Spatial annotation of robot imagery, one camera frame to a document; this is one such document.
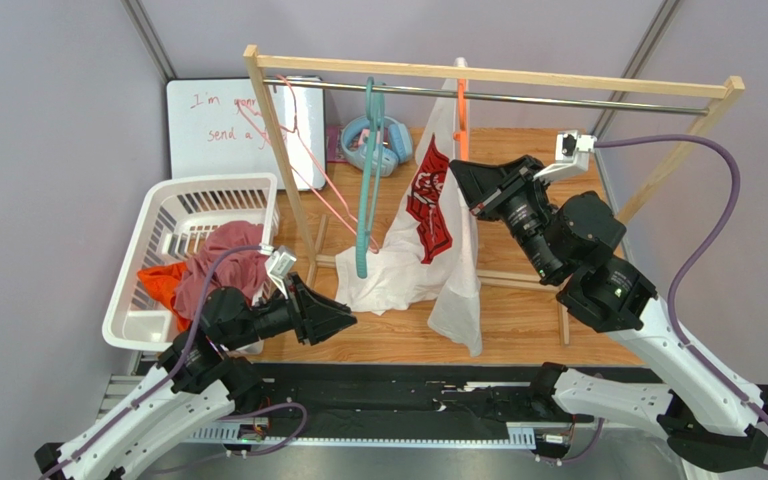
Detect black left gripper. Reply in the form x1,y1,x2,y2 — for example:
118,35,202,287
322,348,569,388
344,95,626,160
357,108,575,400
225,270,358,350

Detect teal plastic hanger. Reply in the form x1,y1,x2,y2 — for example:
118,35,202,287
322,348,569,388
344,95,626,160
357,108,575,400
355,77,385,279

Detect orange plastic hanger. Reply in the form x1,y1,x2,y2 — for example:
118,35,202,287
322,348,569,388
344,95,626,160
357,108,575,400
453,79,469,161

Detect white t shirt red print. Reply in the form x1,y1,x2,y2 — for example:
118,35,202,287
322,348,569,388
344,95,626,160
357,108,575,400
334,57,485,357

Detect orange t shirt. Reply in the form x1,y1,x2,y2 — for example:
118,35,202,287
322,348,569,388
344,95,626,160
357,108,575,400
137,262,191,332

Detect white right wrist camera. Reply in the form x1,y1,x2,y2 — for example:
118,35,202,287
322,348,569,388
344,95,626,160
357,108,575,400
534,130,597,185

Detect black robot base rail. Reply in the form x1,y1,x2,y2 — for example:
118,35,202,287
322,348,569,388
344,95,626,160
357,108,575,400
97,359,701,461

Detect white whiteboard red writing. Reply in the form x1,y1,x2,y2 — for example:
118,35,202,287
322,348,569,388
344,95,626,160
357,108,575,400
165,78,326,190

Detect metal hanging rod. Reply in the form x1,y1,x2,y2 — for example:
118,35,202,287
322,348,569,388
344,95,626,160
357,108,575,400
264,78,709,117

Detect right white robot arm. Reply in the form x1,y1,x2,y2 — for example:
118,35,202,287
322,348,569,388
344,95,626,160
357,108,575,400
449,156,768,473

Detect pink wire hanger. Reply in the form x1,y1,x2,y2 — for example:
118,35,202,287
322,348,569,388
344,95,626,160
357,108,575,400
236,73,380,254

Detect pink t shirt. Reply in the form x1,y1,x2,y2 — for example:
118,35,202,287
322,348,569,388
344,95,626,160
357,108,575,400
172,220,269,331

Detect wooden clothes rack frame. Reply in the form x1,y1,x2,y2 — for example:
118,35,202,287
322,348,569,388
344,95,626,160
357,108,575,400
242,44,746,347

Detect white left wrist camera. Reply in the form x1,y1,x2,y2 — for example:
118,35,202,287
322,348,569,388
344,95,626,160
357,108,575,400
259,244,297,298

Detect light blue headphones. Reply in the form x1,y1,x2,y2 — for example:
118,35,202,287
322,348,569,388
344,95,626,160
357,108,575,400
339,116,414,177

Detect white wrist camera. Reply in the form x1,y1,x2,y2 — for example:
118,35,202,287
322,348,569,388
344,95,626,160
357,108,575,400
534,130,597,185
259,244,297,298

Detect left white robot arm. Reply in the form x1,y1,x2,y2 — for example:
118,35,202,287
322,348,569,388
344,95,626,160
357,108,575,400
34,272,357,479

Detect white plastic laundry basket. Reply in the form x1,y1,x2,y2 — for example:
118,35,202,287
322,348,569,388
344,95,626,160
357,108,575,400
101,173,280,352

